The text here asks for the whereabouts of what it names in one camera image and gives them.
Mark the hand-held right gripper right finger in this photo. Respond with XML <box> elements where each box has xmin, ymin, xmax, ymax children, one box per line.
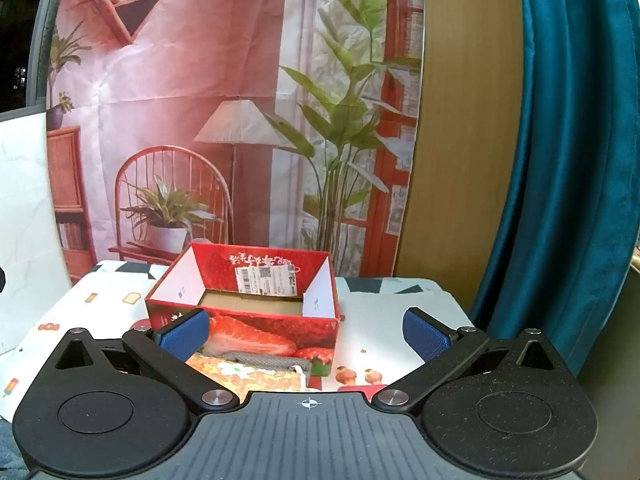
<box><xmin>372</xmin><ymin>306</ymin><xmax>571</xmax><ymax>417</ymax></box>

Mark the grey knit cloth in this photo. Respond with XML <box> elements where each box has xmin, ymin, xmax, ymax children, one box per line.
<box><xmin>215</xmin><ymin>351</ymin><xmax>313</xmax><ymax>377</ymax></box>

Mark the red strawberry print cardboard box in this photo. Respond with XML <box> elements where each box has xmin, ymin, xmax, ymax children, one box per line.
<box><xmin>145</xmin><ymin>242</ymin><xmax>342</xmax><ymax>378</ymax></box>

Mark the white marble board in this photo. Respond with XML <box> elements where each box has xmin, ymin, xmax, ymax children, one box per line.
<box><xmin>0</xmin><ymin>111</ymin><xmax>76</xmax><ymax>357</ymax></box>

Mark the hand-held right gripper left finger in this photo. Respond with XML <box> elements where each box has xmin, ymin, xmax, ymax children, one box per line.
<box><xmin>52</xmin><ymin>310</ymin><xmax>241</xmax><ymax>417</ymax></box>

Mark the printed room scene backdrop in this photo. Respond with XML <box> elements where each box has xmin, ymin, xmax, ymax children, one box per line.
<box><xmin>45</xmin><ymin>0</ymin><xmax>427</xmax><ymax>286</ymax></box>

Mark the white printed tablecloth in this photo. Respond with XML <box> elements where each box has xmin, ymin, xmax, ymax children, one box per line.
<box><xmin>0</xmin><ymin>259</ymin><xmax>482</xmax><ymax>422</ymax></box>

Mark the teal curtain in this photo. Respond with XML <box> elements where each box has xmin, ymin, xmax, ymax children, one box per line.
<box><xmin>469</xmin><ymin>0</ymin><xmax>640</xmax><ymax>377</ymax></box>

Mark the grey backdrop frame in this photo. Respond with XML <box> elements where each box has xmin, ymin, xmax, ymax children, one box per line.
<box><xmin>26</xmin><ymin>0</ymin><xmax>67</xmax><ymax>112</ymax></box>

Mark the colourful snack packet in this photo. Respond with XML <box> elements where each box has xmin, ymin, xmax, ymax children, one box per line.
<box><xmin>186</xmin><ymin>352</ymin><xmax>307</xmax><ymax>395</ymax></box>

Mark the wooden panel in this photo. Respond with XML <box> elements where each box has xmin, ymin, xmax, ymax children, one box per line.
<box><xmin>394</xmin><ymin>0</ymin><xmax>532</xmax><ymax>279</ymax></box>

